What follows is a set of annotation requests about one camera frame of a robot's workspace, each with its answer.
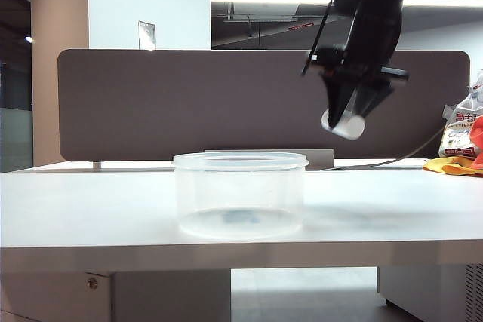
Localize white printed snack bag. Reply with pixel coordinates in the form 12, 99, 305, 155
439, 69, 483, 159

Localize small white medicine bottle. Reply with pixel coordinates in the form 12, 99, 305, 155
320, 109, 366, 140

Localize grey cable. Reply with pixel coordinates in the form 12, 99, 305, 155
326, 125, 446, 171

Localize white cabinet with vent slots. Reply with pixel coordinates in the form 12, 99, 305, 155
376, 264, 483, 322

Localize clear round plastic box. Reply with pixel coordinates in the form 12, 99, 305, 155
172, 151, 309, 240

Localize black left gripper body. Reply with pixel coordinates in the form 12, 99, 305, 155
312, 46, 410, 91

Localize white desk cabinet with lock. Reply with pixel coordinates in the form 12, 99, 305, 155
0, 269, 232, 322

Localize grey-brown desk divider panel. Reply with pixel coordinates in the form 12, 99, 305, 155
57, 48, 472, 163

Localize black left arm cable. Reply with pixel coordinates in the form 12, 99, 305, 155
300, 0, 348, 77

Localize yellow-orange cloth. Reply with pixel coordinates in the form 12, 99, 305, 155
421, 155, 483, 178

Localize red-orange cloth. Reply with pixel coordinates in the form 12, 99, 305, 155
467, 115, 483, 169

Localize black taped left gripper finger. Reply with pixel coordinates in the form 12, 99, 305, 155
321, 72, 363, 129

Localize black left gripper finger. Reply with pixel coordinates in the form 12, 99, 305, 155
354, 86, 395, 119

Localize metal wall plate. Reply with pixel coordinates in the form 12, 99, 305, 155
137, 20, 157, 52

